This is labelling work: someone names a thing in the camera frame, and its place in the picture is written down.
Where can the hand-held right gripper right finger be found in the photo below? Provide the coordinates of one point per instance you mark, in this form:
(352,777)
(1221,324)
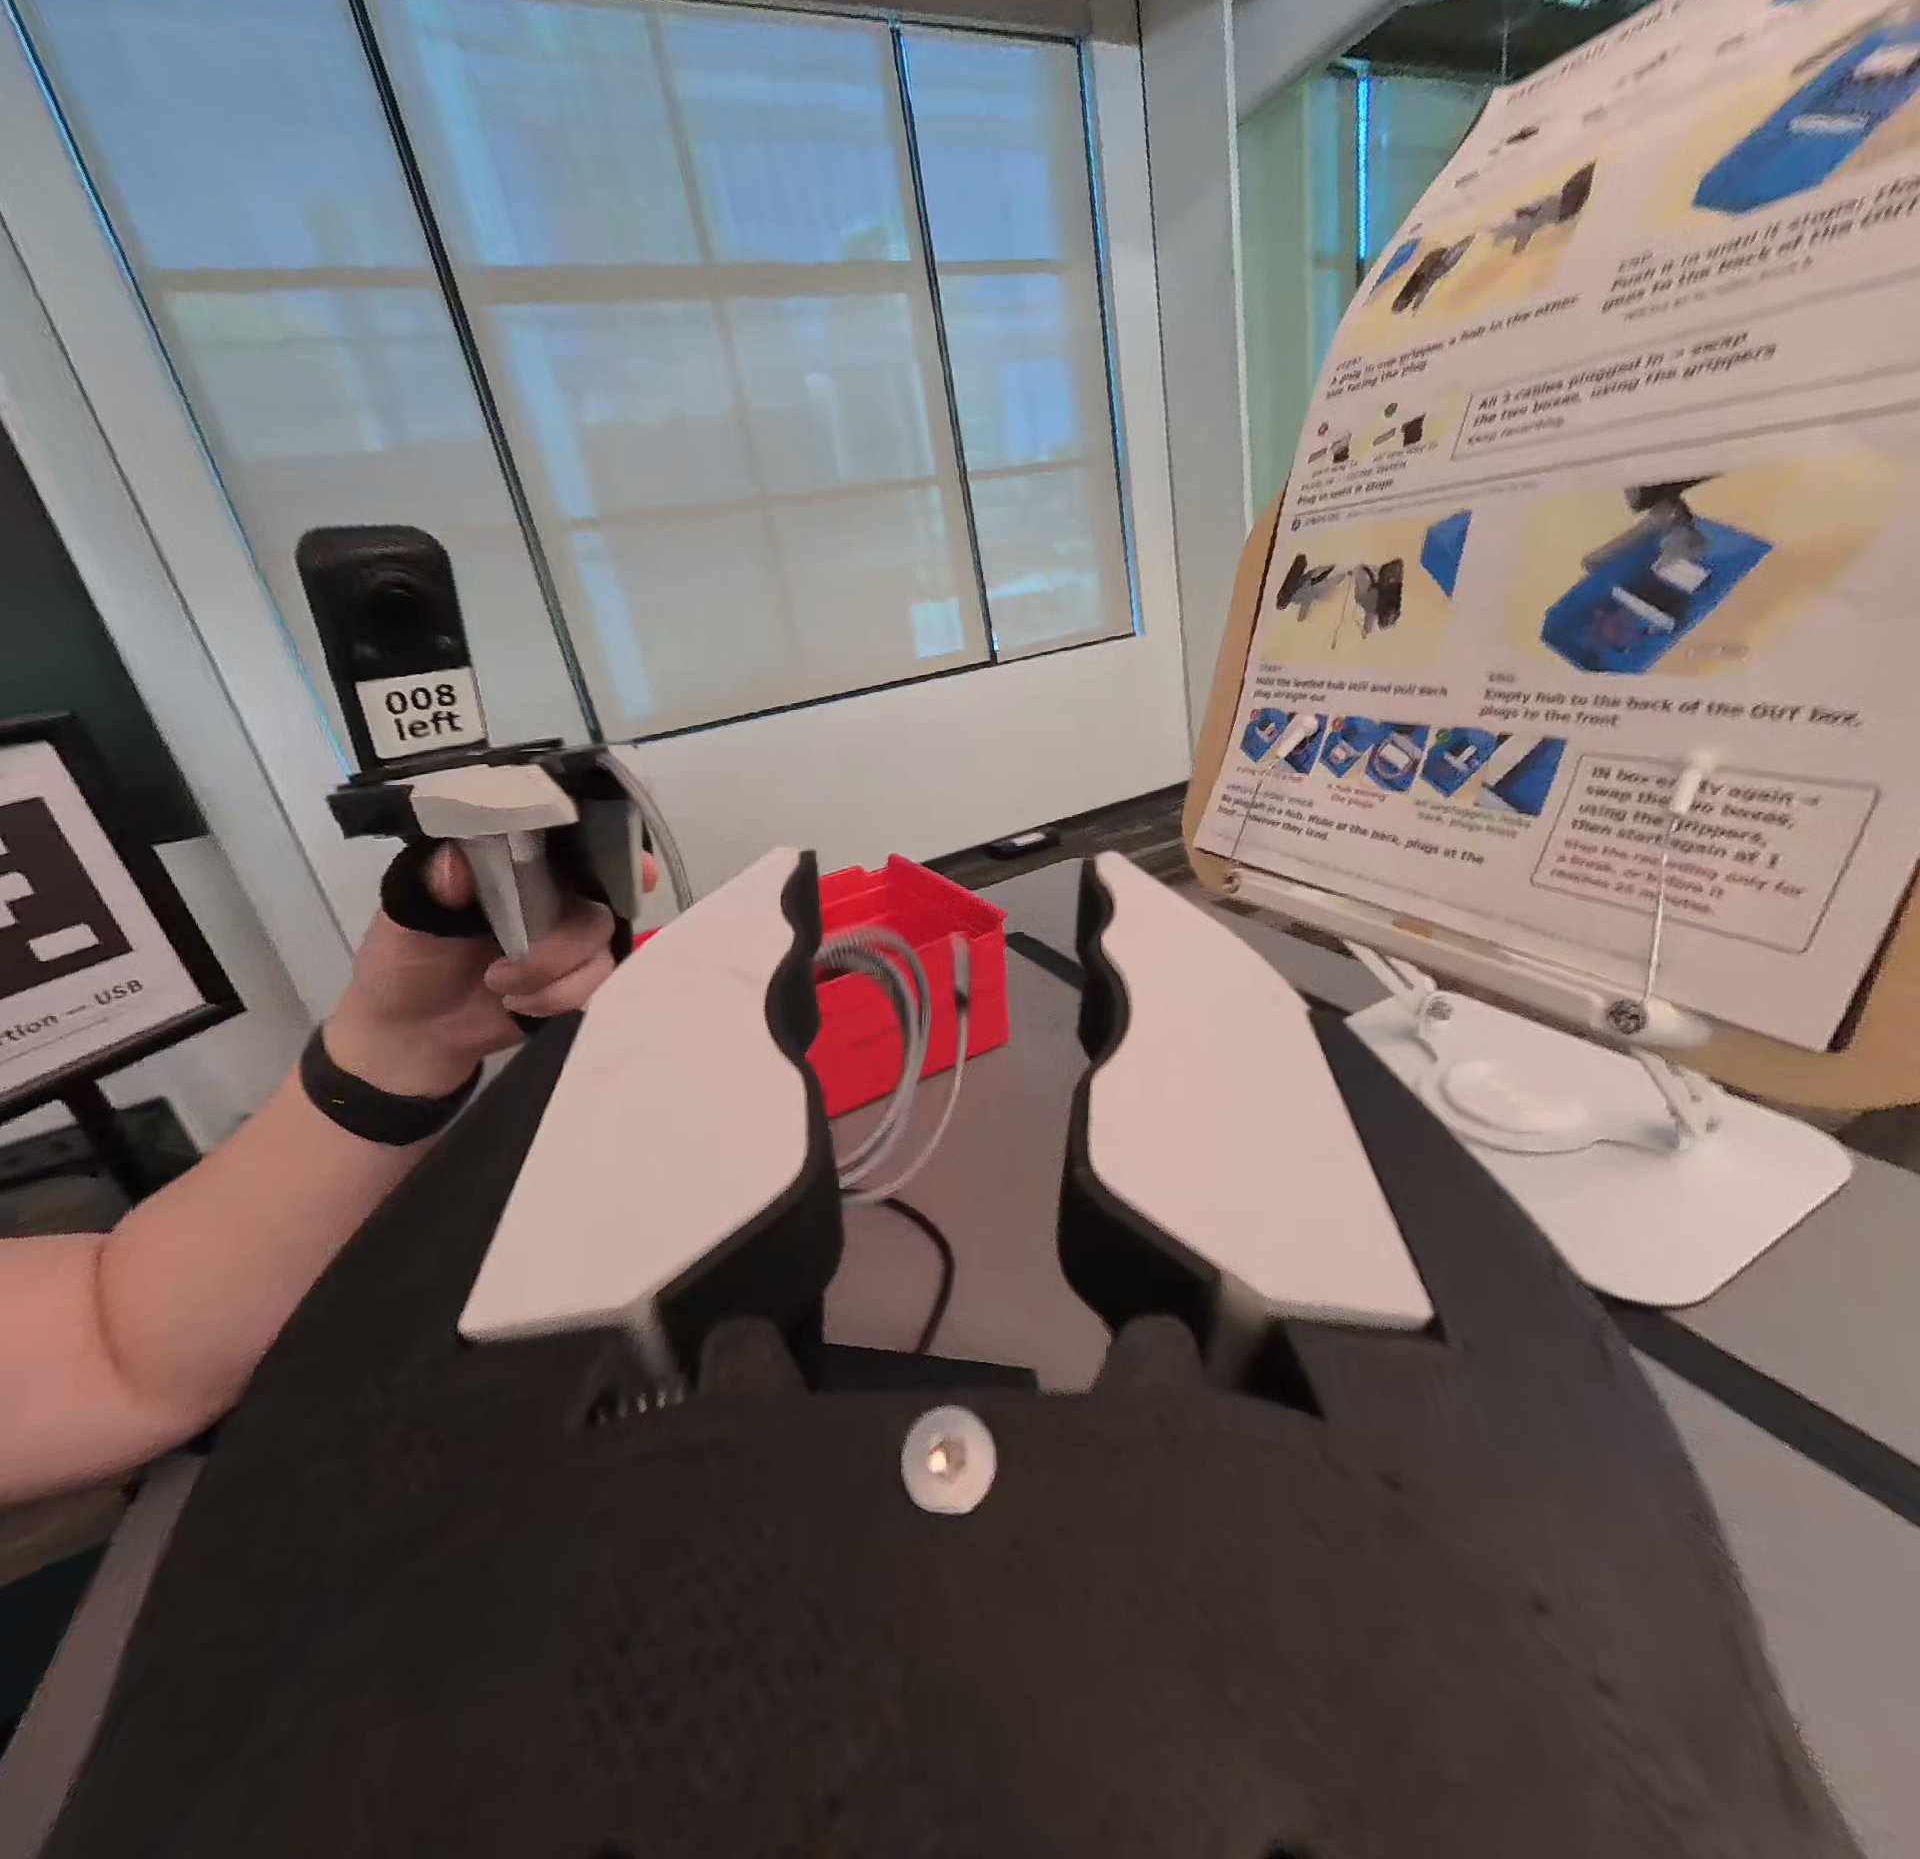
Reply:
(1231,1126)

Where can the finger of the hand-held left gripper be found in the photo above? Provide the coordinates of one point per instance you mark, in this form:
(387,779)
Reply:
(495,806)

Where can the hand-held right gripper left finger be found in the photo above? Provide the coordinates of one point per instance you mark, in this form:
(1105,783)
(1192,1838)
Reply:
(659,1126)

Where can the red plastic bin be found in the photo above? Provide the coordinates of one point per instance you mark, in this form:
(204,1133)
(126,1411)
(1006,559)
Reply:
(900,892)

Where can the person's left forearm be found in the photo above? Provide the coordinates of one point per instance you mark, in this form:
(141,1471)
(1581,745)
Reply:
(150,1319)

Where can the person's left hand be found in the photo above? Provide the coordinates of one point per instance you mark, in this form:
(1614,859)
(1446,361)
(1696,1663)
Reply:
(420,989)

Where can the black wristband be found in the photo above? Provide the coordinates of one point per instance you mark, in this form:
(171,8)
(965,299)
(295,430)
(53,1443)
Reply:
(374,1103)

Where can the small black device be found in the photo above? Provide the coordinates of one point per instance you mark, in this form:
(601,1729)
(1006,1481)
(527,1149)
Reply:
(1019,847)

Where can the large window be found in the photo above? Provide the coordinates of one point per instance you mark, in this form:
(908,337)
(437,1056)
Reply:
(719,390)

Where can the black framed sign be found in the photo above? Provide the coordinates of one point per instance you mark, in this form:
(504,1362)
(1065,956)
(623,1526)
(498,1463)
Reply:
(90,899)

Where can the white document stand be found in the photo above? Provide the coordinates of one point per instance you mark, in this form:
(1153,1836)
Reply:
(1679,1185)

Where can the printed instruction poster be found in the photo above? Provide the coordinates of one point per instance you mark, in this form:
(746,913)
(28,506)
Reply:
(1620,613)

